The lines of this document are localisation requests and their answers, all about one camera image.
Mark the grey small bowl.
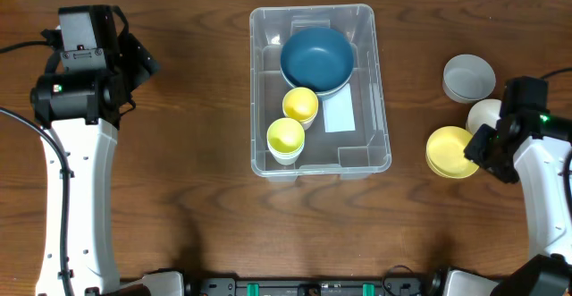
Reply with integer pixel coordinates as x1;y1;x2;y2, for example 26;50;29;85
442;54;496;104

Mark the pink plastic cup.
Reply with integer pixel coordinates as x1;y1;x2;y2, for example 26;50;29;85
299;114;316;130

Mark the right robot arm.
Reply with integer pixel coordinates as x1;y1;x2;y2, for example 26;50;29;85
427;110;571;296

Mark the clear plastic storage bin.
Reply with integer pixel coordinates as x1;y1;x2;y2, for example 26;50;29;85
249;4;391;182

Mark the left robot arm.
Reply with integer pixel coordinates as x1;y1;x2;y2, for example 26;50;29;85
30;5;186;295

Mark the dark blue bowl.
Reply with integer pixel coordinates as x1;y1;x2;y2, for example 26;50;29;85
315;84;349;100
280;27;354;92

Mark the cream large bowl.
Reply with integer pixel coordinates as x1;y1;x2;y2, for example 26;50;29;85
281;70;353;89

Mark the white plastic cup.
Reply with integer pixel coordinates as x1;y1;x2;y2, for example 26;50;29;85
272;155;300;165

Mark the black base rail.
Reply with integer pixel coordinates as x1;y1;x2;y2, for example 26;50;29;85
183;277;425;296

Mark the yellow cup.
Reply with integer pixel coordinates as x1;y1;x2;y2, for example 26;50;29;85
266;117;305;154
282;87;319;122

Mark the white label in bin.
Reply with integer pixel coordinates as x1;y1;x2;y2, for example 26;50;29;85
323;84;356;133

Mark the light blue cup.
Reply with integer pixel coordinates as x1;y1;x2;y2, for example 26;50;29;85
269;146;304;158

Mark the yellow small bowl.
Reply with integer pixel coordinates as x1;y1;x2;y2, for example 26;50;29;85
425;126;479;179

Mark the white small bowl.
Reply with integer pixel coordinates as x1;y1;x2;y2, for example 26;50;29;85
466;99;501;134

